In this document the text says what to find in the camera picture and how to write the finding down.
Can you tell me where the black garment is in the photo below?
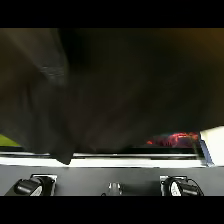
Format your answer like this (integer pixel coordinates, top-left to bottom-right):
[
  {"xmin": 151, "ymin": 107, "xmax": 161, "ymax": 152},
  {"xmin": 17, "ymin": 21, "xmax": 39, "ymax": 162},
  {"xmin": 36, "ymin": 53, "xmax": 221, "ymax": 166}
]
[{"xmin": 0, "ymin": 27, "xmax": 224, "ymax": 166}]

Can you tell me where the silver frame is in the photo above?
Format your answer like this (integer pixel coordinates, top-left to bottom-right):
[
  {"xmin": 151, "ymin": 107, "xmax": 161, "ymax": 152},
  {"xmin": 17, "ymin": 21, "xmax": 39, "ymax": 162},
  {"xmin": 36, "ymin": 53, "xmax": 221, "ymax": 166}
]
[{"xmin": 0, "ymin": 151, "xmax": 215, "ymax": 197}]

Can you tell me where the black cable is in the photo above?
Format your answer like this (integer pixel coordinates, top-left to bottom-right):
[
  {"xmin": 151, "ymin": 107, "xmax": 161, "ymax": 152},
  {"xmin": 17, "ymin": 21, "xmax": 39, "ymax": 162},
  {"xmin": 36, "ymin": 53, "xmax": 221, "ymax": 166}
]
[{"xmin": 185, "ymin": 177, "xmax": 205, "ymax": 197}]

